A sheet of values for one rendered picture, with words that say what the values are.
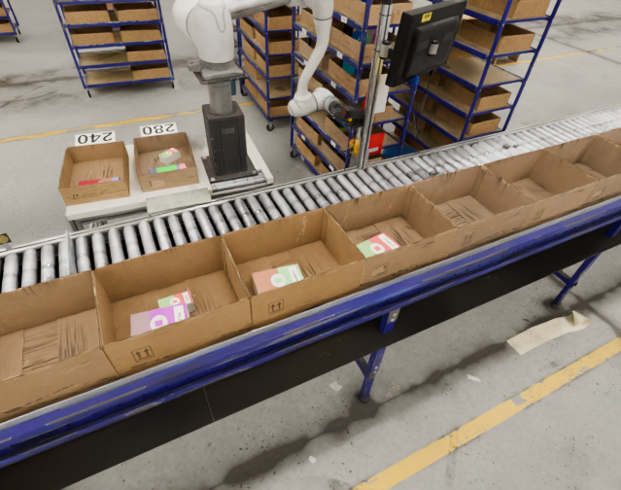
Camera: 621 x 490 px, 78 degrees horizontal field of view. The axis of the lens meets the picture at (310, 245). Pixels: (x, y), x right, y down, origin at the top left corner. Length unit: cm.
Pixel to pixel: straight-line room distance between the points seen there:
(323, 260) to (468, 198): 80
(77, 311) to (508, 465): 193
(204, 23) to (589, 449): 260
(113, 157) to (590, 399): 288
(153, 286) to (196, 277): 14
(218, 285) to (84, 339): 43
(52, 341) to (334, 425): 129
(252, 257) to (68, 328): 62
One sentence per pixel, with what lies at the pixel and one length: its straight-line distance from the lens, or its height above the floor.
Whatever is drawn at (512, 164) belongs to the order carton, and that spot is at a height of 100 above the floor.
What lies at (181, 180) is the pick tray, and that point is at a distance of 207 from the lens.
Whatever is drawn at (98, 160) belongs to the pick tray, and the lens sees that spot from 241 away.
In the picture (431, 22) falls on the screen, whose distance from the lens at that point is 198.
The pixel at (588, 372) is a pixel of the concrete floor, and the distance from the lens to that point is 274.
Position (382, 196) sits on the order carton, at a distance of 156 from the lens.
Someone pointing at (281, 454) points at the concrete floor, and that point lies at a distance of 202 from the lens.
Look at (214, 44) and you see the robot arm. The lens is 186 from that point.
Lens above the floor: 192
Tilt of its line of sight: 44 degrees down
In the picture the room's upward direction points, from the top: 4 degrees clockwise
